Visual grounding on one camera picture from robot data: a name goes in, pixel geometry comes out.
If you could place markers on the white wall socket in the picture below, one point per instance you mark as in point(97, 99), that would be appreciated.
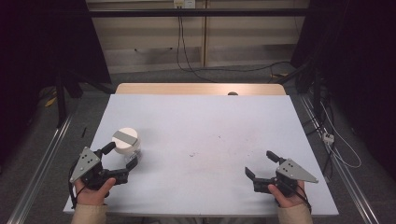
point(184, 3)

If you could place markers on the person's left hand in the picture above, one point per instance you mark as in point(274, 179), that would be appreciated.
point(91, 196)

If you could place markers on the aluminium rail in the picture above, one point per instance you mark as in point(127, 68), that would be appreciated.
point(40, 165)
point(342, 168)

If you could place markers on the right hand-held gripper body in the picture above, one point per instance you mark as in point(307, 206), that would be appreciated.
point(292, 172)

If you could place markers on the black horizontal bar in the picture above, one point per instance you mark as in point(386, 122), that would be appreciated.
point(199, 12)

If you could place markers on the white power strip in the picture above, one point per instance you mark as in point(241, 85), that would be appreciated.
point(328, 137)

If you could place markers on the yellow floor tape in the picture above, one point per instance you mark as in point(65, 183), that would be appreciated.
point(50, 101)

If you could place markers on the black metal stand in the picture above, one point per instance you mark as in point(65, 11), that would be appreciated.
point(316, 90)
point(60, 102)

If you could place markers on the white table mat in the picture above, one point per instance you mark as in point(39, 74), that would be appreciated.
point(202, 130)

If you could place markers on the small black stick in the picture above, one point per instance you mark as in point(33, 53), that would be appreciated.
point(83, 132)

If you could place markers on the clear jar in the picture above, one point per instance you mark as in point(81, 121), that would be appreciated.
point(135, 154)

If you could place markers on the person's right hand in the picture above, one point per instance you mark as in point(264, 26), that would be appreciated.
point(291, 200)

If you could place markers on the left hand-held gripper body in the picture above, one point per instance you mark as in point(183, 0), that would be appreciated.
point(88, 165)

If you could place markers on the dark curtain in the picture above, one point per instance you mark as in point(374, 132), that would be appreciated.
point(361, 62)
point(43, 40)

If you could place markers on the wooden table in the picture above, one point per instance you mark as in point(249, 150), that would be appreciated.
point(186, 88)

